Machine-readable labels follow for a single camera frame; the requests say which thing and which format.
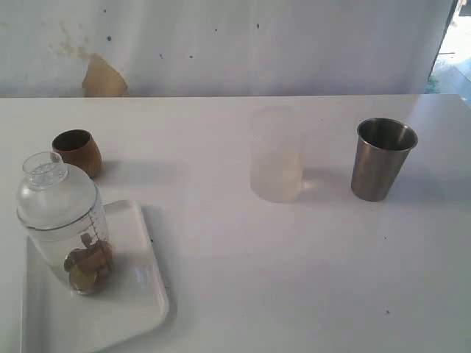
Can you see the stainless steel cup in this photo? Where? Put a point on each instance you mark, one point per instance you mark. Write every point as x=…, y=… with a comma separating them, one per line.
x=382, y=148

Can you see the brown wooden cup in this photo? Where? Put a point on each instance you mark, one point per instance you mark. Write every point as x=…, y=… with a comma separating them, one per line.
x=77, y=147

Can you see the clear plastic shaker cup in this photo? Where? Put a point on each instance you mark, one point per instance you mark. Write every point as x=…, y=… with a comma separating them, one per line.
x=55, y=244

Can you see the clear plastic shaker lid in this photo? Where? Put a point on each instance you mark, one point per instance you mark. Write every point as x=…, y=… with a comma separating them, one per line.
x=53, y=194

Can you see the translucent white plastic beaker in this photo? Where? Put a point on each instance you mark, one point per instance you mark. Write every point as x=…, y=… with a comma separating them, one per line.
x=276, y=153

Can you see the white rectangular tray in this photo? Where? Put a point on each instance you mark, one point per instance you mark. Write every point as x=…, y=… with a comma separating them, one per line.
x=134, y=302

